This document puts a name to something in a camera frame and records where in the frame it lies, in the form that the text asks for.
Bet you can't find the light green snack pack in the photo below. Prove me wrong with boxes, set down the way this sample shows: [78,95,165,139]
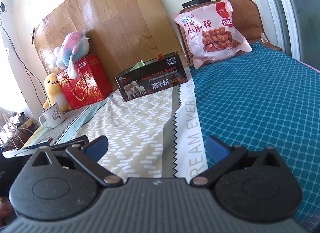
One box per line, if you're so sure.
[131,60,145,71]

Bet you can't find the red orange snack packet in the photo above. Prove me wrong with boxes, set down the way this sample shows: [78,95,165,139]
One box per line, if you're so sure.
[157,53,163,60]

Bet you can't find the person's hand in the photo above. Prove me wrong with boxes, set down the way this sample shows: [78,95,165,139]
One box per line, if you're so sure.
[0,197,12,227]

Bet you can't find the white enamel mug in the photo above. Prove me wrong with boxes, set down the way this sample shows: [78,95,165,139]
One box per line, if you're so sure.
[39,103,65,128]

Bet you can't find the beige patterned bed sheet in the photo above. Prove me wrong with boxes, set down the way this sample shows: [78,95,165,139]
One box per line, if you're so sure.
[27,68,208,180]

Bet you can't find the teal quilted blanket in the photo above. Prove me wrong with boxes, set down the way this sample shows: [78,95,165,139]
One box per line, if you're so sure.
[190,43,319,232]

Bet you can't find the yellow duck plush toy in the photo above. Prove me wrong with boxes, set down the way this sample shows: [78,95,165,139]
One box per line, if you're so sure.
[43,73,71,113]

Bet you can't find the red cashew biscuit gift box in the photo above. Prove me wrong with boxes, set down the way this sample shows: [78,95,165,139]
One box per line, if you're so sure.
[56,54,113,110]

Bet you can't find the black sheep print box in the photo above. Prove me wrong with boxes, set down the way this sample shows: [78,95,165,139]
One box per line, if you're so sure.
[114,52,188,102]

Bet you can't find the pastel unicorn plush toy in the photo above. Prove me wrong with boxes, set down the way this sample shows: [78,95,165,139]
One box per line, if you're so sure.
[53,29,89,80]

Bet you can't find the pink fried dough twist bag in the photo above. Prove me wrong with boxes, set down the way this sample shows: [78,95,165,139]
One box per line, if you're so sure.
[172,0,252,69]

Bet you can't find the wooden headboard panel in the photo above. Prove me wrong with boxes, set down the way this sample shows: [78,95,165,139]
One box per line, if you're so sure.
[34,0,187,87]

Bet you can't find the brown seat cushion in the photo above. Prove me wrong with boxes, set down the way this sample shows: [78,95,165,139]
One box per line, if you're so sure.
[176,0,283,65]

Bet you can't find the white window frame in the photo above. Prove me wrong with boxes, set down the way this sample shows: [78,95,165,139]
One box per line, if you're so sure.
[254,0,319,69]

